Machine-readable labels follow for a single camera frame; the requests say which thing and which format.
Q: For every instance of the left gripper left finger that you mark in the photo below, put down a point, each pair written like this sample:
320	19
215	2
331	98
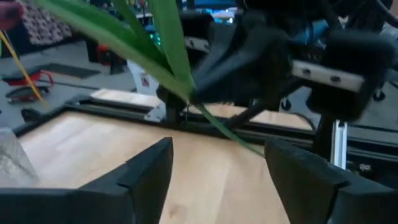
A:
140	193

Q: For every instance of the black floor mat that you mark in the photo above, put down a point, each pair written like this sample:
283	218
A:
70	70

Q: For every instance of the red equipment case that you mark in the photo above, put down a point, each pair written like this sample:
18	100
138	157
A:
104	54

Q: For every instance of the dark red artificial tulip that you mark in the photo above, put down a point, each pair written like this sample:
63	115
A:
171	46

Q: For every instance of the red and black floor object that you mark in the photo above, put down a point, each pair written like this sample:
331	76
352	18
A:
21	99
21	81

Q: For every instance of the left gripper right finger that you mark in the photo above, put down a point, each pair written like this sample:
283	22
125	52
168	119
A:
311	193

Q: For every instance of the white container with red label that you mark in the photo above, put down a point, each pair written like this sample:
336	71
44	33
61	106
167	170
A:
138	74

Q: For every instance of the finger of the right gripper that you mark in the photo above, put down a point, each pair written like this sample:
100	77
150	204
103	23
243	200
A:
227	71
273	68

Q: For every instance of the clear textured glass vase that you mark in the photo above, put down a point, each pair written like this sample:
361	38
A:
14	161

